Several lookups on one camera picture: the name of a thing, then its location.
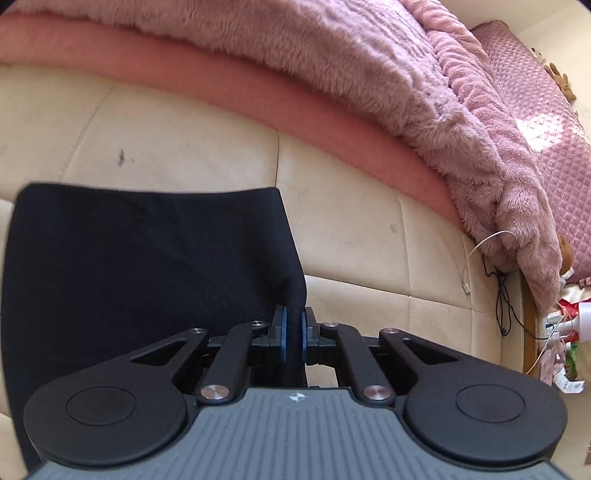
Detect black cable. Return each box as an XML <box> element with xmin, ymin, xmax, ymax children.
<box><xmin>482</xmin><ymin>253</ymin><xmax>528</xmax><ymax>337</ymax></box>

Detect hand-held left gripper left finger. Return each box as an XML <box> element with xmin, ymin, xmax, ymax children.
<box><xmin>130</xmin><ymin>305</ymin><xmax>291</xmax><ymax>406</ymax></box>

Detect red packet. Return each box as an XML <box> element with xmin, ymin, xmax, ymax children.
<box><xmin>558</xmin><ymin>298</ymin><xmax>583</xmax><ymax>321</ymax></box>

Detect black pants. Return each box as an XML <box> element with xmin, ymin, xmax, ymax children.
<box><xmin>2</xmin><ymin>183</ymin><xmax>309</xmax><ymax>472</ymax></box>

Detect pink fluffy blanket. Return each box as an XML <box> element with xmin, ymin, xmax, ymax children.
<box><xmin>14</xmin><ymin>0</ymin><xmax>568</xmax><ymax>315</ymax></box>

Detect pink quilted headboard cover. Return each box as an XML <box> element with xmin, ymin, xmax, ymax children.
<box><xmin>470</xmin><ymin>21</ymin><xmax>591</xmax><ymax>278</ymax></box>

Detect cream leather bed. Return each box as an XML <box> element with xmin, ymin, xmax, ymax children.
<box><xmin>0</xmin><ymin>62</ymin><xmax>536</xmax><ymax>480</ymax></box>

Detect white charging cable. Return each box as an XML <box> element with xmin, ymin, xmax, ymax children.
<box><xmin>462</xmin><ymin>230</ymin><xmax>516</xmax><ymax>294</ymax></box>

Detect salmon pink bed sheet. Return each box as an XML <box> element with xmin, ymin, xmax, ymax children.
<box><xmin>0</xmin><ymin>11</ymin><xmax>468</xmax><ymax>237</ymax></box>

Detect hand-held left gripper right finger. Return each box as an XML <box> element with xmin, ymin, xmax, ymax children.
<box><xmin>300</xmin><ymin>308</ymin><xmax>459</xmax><ymax>407</ymax></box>

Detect white plastic bottle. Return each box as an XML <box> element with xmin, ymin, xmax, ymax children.
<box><xmin>576</xmin><ymin>302</ymin><xmax>591</xmax><ymax>343</ymax></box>

